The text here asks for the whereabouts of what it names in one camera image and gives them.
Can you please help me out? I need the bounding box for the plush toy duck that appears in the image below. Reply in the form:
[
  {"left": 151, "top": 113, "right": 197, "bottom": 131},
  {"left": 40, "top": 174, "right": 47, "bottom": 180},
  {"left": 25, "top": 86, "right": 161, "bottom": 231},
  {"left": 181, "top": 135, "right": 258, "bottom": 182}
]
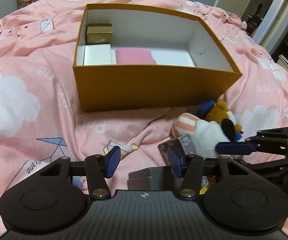
[{"left": 195, "top": 116, "right": 243, "bottom": 159}]

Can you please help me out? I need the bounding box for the yellow toy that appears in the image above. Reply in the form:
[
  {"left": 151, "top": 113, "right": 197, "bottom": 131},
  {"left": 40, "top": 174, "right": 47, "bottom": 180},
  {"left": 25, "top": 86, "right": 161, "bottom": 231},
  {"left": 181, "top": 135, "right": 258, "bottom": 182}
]
[{"left": 200, "top": 179, "right": 211, "bottom": 196}]

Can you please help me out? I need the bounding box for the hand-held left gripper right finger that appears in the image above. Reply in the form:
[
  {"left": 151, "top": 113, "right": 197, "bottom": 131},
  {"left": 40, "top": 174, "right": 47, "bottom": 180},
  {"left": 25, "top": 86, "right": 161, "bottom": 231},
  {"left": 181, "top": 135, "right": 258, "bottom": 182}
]
[{"left": 168, "top": 146, "right": 260, "bottom": 198}]

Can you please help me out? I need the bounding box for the pink striped plush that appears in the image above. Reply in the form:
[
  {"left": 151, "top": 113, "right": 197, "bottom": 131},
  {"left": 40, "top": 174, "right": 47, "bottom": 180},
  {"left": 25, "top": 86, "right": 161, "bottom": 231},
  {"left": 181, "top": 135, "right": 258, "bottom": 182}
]
[{"left": 170, "top": 112, "right": 202, "bottom": 143}]

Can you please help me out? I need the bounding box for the brown bear plush blue hat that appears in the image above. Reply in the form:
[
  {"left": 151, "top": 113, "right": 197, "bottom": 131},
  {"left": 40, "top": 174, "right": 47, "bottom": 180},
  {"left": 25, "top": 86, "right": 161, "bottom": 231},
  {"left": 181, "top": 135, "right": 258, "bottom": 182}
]
[{"left": 196, "top": 99, "right": 233, "bottom": 123}]

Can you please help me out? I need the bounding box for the pink cloud printed blanket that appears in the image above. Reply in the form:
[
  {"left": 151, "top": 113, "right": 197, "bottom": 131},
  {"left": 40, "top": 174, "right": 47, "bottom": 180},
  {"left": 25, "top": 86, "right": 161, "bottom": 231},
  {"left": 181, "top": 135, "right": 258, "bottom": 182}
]
[{"left": 0, "top": 0, "right": 288, "bottom": 235}]

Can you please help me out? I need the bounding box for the dark patterned card box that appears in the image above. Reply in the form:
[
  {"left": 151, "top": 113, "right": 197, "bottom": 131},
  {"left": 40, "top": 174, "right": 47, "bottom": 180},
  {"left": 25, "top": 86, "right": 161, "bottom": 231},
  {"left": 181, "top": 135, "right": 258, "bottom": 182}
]
[{"left": 158, "top": 133, "right": 198, "bottom": 167}]

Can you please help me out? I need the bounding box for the dark grey book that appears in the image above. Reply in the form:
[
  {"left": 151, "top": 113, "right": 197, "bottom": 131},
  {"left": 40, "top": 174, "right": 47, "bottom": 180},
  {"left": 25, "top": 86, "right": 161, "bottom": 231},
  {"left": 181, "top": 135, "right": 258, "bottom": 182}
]
[{"left": 127, "top": 167, "right": 176, "bottom": 191}]

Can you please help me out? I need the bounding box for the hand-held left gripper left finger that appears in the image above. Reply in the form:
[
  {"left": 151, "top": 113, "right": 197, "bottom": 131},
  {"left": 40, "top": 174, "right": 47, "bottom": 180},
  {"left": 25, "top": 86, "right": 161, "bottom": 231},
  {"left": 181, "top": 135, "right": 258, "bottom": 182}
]
[{"left": 38, "top": 145, "right": 122, "bottom": 199}]

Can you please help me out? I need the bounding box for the white cardboard box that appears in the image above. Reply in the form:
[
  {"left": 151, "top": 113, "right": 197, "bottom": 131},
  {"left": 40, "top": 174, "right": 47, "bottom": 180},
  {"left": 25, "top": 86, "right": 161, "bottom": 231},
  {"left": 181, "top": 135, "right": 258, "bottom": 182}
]
[{"left": 83, "top": 44, "right": 117, "bottom": 66}]

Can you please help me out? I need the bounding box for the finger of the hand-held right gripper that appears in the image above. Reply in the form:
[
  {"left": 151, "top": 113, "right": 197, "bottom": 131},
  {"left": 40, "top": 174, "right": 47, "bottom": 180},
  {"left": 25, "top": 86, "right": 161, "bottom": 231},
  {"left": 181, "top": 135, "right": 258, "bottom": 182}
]
[
  {"left": 204, "top": 154, "right": 288, "bottom": 180},
  {"left": 215, "top": 126, "right": 288, "bottom": 156}
]

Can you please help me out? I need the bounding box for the orange cardboard box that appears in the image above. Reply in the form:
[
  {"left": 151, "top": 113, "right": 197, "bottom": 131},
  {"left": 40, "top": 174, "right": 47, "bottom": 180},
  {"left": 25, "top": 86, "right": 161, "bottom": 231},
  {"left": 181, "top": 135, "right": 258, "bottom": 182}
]
[{"left": 72, "top": 3, "right": 243, "bottom": 113}]

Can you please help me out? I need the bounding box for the pink fabric pouch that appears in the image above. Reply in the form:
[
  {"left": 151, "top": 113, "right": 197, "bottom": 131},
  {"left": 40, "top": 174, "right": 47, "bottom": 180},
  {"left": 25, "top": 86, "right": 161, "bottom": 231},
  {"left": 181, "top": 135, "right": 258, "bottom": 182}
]
[{"left": 115, "top": 48, "right": 157, "bottom": 66}]

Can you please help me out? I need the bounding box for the small gold box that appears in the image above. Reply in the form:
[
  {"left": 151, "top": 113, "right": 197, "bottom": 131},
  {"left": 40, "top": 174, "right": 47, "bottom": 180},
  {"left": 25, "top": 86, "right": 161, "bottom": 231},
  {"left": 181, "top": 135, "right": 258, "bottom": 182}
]
[{"left": 86, "top": 23, "right": 114, "bottom": 45}]

